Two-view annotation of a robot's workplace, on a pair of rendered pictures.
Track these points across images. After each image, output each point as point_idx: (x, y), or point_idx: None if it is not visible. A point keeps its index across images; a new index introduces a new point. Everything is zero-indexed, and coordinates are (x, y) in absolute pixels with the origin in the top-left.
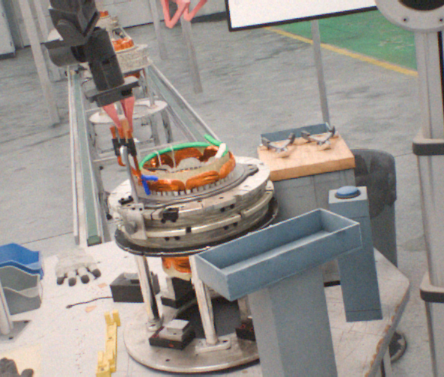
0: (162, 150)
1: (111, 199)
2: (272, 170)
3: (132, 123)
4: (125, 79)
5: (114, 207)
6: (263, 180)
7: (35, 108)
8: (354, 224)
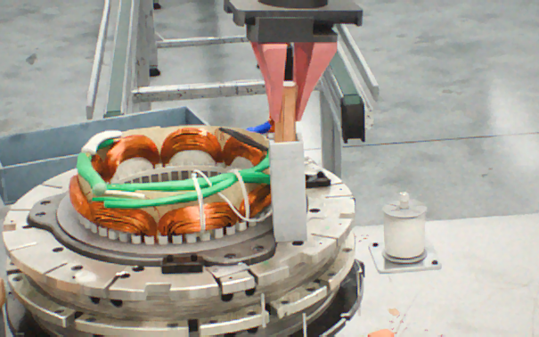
0: (216, 176)
1: (347, 198)
2: None
3: (265, 93)
4: (257, 4)
5: (338, 177)
6: (47, 181)
7: None
8: None
